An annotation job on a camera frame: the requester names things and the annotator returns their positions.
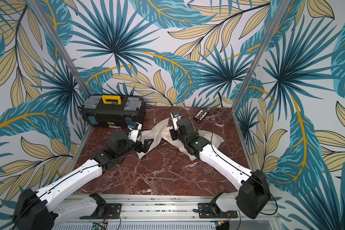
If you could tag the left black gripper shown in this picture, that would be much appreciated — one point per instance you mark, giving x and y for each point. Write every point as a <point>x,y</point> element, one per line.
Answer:
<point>146,146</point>

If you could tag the aluminium corner post left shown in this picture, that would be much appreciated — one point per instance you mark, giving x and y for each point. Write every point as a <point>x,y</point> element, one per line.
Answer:
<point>53,35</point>

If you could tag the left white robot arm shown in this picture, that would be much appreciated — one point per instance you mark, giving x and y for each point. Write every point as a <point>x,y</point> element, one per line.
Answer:
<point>43,209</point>

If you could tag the cream cloth drawstring bag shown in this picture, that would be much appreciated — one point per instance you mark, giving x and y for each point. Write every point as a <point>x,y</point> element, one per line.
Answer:
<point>154,133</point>

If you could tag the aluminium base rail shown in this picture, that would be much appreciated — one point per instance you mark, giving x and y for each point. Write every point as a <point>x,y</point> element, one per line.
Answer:
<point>149,212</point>

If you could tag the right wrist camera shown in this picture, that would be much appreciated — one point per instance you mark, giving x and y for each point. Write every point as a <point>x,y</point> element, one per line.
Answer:
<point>175,116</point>

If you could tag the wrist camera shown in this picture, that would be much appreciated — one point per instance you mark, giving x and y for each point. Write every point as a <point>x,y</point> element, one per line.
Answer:
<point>175,116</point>
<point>134,128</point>

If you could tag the black screwdriver bit case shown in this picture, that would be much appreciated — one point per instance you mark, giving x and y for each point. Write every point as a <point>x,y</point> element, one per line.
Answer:
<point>199,117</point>

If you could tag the black plastic toolbox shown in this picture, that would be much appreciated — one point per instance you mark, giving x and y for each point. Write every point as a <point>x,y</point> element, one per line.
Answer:
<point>113,111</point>

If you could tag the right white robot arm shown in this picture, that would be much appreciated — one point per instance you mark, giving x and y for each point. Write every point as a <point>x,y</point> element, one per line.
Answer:
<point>252,188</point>

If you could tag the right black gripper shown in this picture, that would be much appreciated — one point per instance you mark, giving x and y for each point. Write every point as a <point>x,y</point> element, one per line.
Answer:
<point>175,133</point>

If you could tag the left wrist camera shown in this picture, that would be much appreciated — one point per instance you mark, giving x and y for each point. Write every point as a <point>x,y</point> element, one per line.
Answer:
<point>134,128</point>

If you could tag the aluminium corner post right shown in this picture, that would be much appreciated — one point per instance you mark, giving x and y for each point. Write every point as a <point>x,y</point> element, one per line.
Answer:
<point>282,6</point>

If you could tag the aluminium corner post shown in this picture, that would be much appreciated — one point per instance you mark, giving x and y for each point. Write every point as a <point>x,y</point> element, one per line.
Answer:
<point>53,35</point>
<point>282,6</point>

